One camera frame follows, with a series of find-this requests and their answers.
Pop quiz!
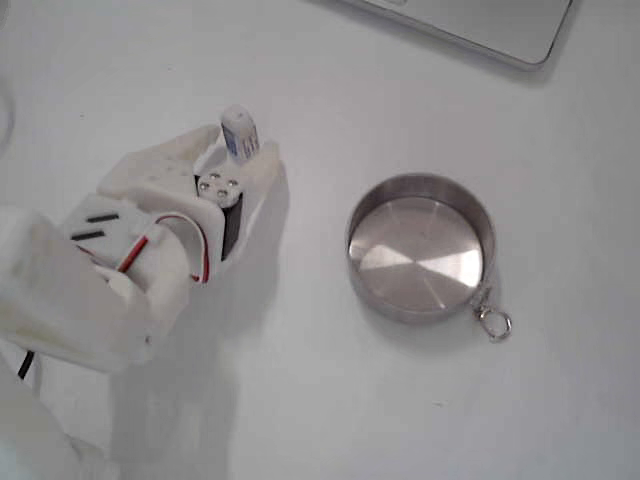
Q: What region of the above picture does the black plug cable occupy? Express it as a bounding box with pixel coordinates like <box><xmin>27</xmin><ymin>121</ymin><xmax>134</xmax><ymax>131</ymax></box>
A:
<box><xmin>17</xmin><ymin>349</ymin><xmax>37</xmax><ymax>382</ymax></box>

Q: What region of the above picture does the red black servo wire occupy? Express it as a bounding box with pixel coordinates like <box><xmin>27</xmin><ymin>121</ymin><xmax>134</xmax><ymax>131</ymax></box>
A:
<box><xmin>118</xmin><ymin>213</ymin><xmax>212</xmax><ymax>287</ymax></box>

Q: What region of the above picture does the small white and blue box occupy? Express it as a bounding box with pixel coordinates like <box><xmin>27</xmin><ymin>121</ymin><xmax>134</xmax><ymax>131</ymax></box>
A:
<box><xmin>218</xmin><ymin>103</ymin><xmax>262</xmax><ymax>164</ymax></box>

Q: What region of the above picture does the round metal bowl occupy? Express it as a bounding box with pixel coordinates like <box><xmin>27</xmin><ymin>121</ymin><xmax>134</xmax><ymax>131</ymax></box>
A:
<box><xmin>344</xmin><ymin>172</ymin><xmax>514</xmax><ymax>344</ymax></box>

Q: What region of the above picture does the silver laptop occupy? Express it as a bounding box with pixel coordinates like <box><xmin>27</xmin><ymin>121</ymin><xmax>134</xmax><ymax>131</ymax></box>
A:
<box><xmin>344</xmin><ymin>0</ymin><xmax>584</xmax><ymax>71</ymax></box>

